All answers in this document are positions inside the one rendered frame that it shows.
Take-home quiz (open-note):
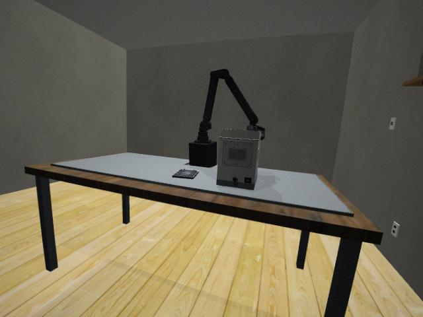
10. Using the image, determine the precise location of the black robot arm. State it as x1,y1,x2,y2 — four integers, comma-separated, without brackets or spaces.
194,69,265,143

